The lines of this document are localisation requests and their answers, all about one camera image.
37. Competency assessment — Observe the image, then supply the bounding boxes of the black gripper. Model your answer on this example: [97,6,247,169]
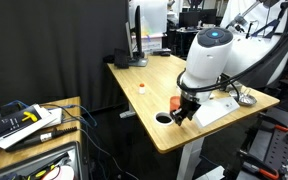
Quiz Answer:
[170,96,200,126]

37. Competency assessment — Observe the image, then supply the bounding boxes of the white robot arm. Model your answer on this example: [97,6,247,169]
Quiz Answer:
[170,0,288,127]

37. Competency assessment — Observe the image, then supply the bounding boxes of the small white orange-capped bottle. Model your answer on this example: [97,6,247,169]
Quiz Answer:
[139,83,145,94]

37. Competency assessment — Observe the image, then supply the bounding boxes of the metal strainer dish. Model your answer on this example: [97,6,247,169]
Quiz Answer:
[229,89,257,106]

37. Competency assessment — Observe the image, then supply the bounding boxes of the black computer monitor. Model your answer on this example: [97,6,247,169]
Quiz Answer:
[125,6,148,67]

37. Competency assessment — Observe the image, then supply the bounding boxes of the black small box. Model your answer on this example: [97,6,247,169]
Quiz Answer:
[114,49,129,69]

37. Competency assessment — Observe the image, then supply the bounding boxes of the black soldering tool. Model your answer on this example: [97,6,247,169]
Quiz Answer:
[6,127,77,152]

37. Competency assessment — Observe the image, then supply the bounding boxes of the black curtain divider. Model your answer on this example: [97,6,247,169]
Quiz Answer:
[0,0,128,111]

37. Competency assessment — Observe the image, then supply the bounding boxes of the orange handled pliers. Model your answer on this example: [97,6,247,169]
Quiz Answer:
[237,150,279,180]

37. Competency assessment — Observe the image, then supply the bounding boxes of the blue cable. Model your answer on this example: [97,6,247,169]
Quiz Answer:
[0,99,98,128]

